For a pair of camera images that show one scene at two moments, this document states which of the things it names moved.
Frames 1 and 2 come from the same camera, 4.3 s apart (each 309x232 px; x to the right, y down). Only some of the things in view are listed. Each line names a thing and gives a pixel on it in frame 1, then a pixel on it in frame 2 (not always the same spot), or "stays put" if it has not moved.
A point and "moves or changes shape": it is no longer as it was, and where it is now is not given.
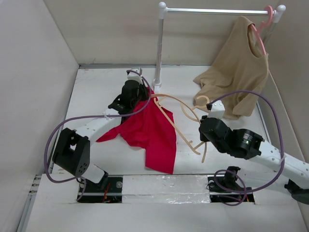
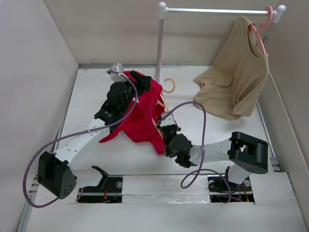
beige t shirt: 236,77 stays put
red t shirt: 147,129 moves or changes shape
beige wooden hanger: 190,108 → 164,104
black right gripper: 203,137 → 178,129
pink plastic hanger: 262,24 stays put
